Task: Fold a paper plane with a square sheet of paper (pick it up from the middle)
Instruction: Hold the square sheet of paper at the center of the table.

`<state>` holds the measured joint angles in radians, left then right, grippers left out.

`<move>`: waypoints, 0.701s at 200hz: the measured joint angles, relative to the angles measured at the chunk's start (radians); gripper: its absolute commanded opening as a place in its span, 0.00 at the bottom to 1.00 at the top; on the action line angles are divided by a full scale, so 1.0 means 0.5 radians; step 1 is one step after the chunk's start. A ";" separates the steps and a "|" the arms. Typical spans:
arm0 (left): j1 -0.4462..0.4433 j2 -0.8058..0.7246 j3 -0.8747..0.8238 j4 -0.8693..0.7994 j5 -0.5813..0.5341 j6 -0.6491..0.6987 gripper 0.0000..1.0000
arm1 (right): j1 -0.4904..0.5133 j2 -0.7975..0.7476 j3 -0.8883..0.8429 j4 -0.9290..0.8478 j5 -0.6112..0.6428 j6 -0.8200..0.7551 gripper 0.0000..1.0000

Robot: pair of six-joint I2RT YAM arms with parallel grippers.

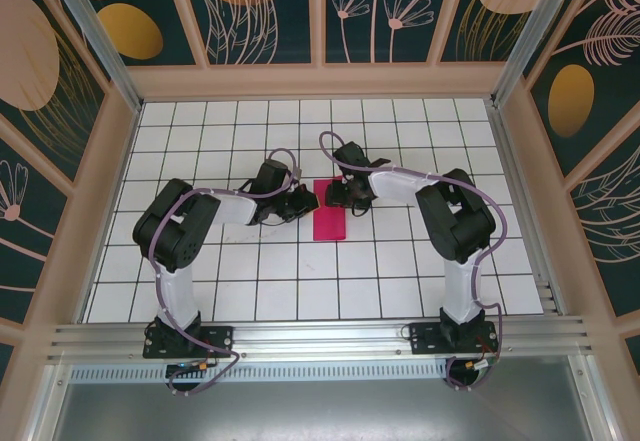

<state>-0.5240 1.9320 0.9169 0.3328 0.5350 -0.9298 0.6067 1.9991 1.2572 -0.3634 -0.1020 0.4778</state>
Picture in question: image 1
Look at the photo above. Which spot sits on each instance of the pink paper sheet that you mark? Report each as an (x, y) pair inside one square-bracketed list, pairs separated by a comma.
[(327, 223)]

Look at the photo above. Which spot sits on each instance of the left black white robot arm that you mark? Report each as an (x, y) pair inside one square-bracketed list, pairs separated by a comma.
[(175, 291)]

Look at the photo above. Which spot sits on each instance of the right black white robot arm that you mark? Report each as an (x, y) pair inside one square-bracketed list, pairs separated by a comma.
[(462, 286)]

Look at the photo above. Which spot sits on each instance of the grey metal panel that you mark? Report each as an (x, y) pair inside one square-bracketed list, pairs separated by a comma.
[(320, 411)]

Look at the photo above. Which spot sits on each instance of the aluminium mounting rail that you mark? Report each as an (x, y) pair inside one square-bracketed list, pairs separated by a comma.
[(320, 336)]

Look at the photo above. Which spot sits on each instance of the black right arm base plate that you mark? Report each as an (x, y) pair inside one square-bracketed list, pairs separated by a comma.
[(425, 338)]

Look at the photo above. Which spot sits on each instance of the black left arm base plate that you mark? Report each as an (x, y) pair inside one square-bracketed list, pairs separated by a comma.
[(220, 341)]

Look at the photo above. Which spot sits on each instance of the aluminium side rail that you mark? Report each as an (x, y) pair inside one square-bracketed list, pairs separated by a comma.
[(520, 211)]

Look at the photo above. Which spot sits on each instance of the aluminium frame post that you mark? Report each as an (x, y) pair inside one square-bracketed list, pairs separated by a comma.
[(530, 36), (95, 36)]

